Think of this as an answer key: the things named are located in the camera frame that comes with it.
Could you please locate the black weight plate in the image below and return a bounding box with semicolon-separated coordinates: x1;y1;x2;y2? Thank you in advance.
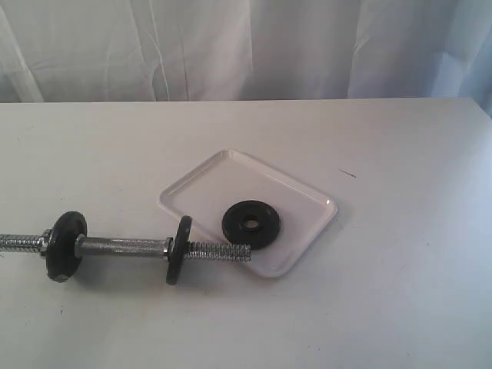
45;211;88;283
221;200;281;250
166;215;192;285

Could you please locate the chrome threaded dumbbell bar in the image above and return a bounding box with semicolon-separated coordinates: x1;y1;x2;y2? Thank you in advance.
1;234;251;263

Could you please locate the chrome collar nut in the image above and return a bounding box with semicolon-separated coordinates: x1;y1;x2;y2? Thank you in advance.
38;229;52;258

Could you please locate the white backdrop curtain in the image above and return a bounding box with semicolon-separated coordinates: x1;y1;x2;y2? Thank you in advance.
1;1;491;110

